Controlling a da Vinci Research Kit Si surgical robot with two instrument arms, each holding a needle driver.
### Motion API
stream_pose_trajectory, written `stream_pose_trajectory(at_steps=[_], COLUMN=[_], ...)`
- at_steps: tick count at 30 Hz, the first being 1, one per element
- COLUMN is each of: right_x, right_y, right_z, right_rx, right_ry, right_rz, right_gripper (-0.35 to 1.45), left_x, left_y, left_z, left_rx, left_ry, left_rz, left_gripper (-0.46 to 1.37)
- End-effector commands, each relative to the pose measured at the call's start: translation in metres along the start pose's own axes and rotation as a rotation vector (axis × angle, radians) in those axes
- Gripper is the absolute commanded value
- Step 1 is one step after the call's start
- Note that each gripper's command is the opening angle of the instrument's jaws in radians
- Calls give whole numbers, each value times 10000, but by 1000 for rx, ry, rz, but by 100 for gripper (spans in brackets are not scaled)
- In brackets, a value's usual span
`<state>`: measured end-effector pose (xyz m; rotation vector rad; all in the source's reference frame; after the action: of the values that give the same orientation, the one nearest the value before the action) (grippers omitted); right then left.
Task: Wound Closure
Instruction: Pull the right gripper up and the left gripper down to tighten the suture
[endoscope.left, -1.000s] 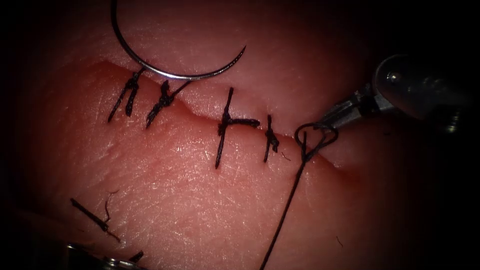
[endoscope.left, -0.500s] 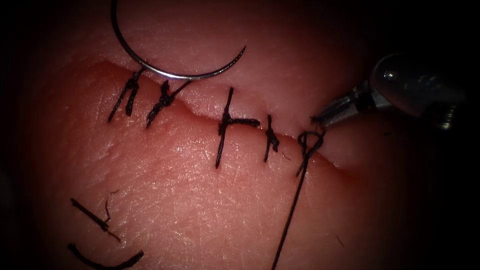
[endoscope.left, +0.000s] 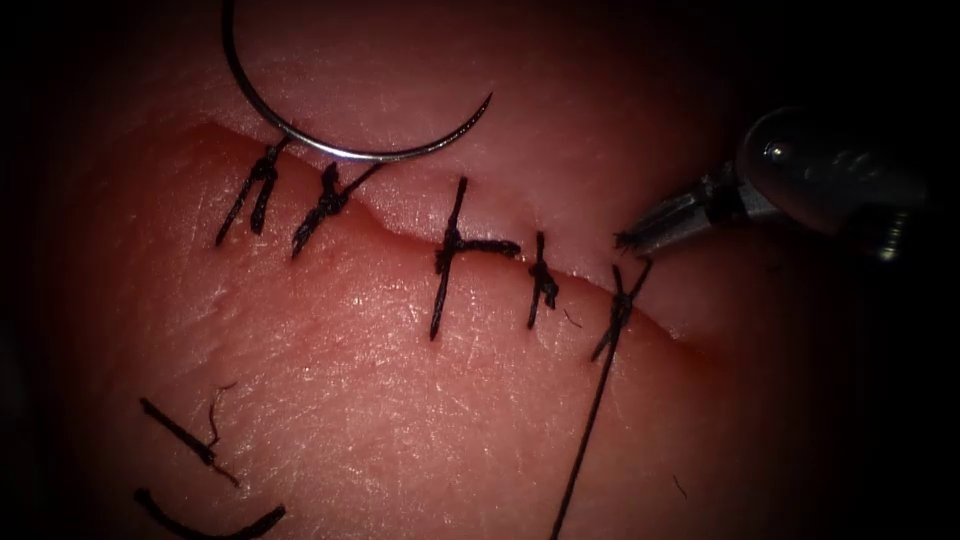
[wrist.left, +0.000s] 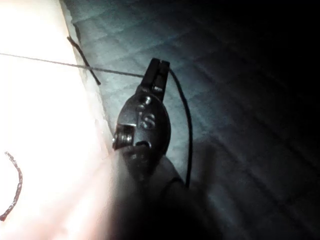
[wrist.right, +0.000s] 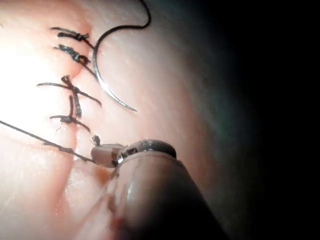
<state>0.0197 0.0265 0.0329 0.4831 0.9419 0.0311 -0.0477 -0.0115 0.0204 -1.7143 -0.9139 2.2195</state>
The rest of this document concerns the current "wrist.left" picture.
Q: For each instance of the left arm needle driver jaw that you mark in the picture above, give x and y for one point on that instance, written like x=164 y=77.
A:
x=163 y=77
x=150 y=73

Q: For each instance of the left arm needle driver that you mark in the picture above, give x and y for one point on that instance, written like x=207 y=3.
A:
x=150 y=120

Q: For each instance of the dark left arm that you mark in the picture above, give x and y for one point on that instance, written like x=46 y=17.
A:
x=140 y=200

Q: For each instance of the straight cut-off black thread piece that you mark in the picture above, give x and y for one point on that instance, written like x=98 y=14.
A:
x=83 y=59

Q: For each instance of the blue-green cloth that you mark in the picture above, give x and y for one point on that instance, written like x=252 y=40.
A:
x=237 y=100

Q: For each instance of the tissue pad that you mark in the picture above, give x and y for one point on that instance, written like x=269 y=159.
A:
x=37 y=112

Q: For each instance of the curved cut-off black thread piece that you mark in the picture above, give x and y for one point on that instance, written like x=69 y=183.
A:
x=19 y=183

